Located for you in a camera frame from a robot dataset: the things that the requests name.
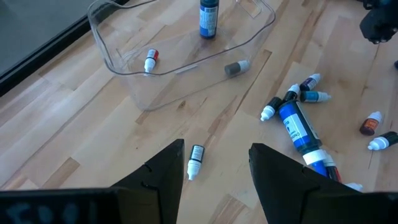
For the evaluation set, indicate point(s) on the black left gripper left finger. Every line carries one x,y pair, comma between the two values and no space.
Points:
158,186

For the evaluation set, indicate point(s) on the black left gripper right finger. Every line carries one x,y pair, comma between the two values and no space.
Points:
280,186

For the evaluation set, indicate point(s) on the small black dye bottle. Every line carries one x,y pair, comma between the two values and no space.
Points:
272,107
290,93
196,158

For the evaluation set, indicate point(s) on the large blue dye bottle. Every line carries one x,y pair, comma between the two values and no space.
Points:
295,127

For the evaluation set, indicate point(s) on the small teal dye bottle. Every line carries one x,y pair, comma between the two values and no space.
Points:
312,96

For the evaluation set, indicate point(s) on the clear plastic bin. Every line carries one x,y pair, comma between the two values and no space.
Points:
140,88

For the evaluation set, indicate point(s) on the small purple dye bottle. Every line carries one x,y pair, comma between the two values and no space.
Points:
309,83

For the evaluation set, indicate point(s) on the small orange dye bottle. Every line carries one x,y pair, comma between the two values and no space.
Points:
370,124

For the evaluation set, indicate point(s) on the small grey dye bottle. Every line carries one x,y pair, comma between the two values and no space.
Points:
234,68

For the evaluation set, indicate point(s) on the small red dye bottle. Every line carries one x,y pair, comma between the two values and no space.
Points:
332,169
151,59

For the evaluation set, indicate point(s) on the large dark teal dye bottle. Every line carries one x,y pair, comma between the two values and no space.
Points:
209,18

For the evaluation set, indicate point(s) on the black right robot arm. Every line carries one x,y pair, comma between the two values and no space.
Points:
379,25

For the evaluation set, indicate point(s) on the small dark green dye bottle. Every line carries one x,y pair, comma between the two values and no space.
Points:
387,139

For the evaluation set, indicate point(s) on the black aluminium table frame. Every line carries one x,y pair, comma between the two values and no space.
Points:
46,51

